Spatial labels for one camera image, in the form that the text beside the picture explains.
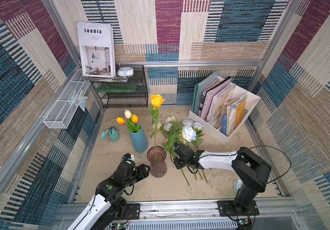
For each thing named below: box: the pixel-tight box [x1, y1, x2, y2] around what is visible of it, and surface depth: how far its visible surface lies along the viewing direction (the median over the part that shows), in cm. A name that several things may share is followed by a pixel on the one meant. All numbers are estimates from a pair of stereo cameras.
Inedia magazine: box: [76, 21, 117, 79], surface depth 79 cm
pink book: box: [200, 77, 232, 120], surface depth 91 cm
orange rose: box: [149, 93, 166, 161], surface depth 67 cm
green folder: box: [191, 70, 221, 115], surface depth 95 cm
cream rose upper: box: [165, 115, 177, 124], surface depth 109 cm
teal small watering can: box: [100, 126, 120, 143], surface depth 96 cm
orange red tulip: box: [116, 117, 129, 128], surface depth 74 cm
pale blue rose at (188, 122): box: [182, 119, 195, 127], surface depth 106 cm
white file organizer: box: [188, 75, 261, 144], surface depth 96 cm
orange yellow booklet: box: [233, 98, 247, 130], surface depth 94 cm
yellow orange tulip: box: [131, 114, 140, 124], surface depth 73 cm
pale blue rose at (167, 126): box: [163, 122, 173, 132], surface depth 104 cm
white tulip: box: [124, 109, 133, 125], surface depth 76 cm
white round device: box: [117, 66, 134, 77], surface depth 89 cm
